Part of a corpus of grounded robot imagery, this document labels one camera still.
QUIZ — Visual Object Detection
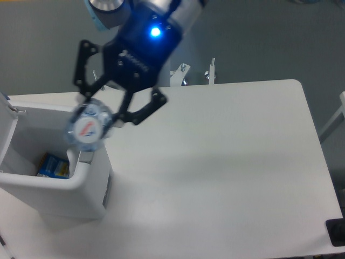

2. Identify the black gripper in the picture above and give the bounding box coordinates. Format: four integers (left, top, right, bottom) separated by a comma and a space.
72, 2, 184, 126

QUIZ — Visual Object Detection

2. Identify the clear plastic bottle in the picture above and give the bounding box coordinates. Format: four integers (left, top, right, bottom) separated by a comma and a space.
64, 98, 112, 152

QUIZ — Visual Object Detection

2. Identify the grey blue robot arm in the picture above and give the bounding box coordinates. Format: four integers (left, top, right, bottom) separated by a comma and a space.
73, 1, 208, 127

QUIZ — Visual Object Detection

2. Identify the white trash can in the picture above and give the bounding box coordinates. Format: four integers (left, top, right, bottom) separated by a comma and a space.
1, 96, 112, 219

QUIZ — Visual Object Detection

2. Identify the blue snack package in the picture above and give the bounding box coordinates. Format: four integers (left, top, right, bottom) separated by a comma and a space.
36, 153, 69, 179

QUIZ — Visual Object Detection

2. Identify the black clamp at table corner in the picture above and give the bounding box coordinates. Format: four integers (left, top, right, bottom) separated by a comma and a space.
326, 218, 344, 247

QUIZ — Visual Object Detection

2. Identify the white metal frame bracket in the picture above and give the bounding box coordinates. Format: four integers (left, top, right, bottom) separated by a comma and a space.
170, 57, 217, 87

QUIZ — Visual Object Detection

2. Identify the white frame at right edge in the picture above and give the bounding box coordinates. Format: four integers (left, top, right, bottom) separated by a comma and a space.
319, 91, 344, 143

